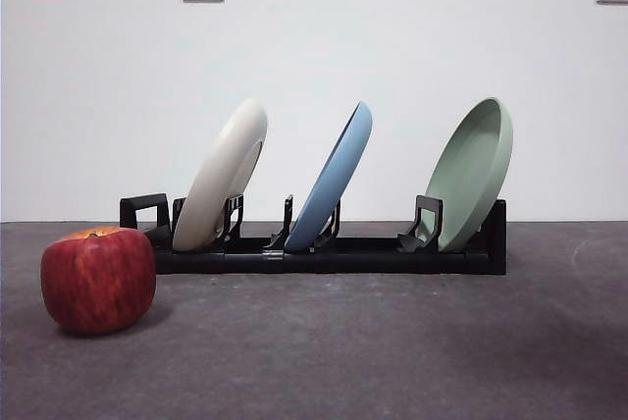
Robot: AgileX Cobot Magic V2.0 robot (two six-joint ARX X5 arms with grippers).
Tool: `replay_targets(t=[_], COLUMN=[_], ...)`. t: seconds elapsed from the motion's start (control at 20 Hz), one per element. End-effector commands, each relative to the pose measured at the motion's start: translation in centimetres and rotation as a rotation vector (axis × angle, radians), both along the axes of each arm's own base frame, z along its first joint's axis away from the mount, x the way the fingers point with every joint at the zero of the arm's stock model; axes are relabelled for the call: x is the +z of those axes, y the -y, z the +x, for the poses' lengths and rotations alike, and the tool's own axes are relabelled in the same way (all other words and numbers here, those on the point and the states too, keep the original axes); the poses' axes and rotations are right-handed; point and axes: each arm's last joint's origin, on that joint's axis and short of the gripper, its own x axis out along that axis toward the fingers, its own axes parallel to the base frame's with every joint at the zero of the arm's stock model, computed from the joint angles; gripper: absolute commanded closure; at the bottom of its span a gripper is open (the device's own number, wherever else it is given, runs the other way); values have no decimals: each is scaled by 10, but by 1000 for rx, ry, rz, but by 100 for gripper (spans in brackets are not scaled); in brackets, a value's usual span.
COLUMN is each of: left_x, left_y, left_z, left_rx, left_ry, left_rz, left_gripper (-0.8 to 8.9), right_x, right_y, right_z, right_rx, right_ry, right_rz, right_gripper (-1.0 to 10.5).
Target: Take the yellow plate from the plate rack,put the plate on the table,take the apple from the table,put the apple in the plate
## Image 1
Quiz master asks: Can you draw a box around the green plate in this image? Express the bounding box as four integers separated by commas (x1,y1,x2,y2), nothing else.
422,97,515,252

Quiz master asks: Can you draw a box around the cream yellow plate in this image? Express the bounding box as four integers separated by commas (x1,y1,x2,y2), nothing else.
172,97,269,252

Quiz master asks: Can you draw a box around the black plate rack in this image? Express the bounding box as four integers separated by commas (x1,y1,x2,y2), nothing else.
119,192,508,276

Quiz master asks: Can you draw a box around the blue plate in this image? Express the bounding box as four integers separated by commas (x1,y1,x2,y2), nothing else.
283,100,374,253

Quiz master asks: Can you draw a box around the red apple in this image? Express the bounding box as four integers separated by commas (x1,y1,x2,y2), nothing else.
39,226,158,336

